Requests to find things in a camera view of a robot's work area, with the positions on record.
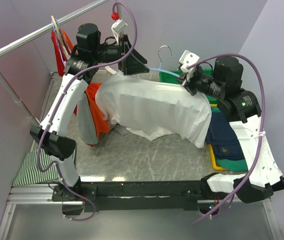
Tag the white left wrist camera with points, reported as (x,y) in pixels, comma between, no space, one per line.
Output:
(118,27)

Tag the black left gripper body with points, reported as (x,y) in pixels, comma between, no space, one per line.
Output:
(123,47)

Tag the red t shirt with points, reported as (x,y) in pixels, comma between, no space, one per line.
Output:
(59,56)

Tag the white t shirt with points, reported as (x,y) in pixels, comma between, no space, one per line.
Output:
(154,109)

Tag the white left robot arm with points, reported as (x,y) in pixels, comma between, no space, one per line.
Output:
(87,56)

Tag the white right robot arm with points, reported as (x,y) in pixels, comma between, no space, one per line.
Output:
(245,115)

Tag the green plastic bin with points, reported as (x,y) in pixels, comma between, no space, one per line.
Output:
(172,79)

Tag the blue denim jeans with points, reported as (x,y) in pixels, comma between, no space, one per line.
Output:
(222,138)

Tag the orange t shirt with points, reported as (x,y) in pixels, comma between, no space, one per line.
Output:
(91,92)

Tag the grey adidas t shirt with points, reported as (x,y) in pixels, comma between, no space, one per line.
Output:
(91,123)

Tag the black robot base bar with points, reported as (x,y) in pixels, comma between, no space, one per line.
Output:
(134,195)

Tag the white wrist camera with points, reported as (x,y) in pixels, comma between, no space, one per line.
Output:
(118,27)
(188,59)

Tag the light blue hanger of red shirt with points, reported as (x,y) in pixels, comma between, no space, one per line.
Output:
(67,43)

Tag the silver clothes rack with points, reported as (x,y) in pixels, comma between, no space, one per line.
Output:
(30,37)

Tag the wooden hanger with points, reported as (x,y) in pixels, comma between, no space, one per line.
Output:
(62,46)

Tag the green white striped cloth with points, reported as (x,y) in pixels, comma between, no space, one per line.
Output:
(38,167)

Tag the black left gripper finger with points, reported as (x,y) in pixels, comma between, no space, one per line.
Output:
(139,57)
(133,68)

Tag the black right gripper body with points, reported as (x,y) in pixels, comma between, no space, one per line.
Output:
(199,82)

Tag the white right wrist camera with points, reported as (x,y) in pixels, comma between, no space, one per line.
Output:
(188,59)

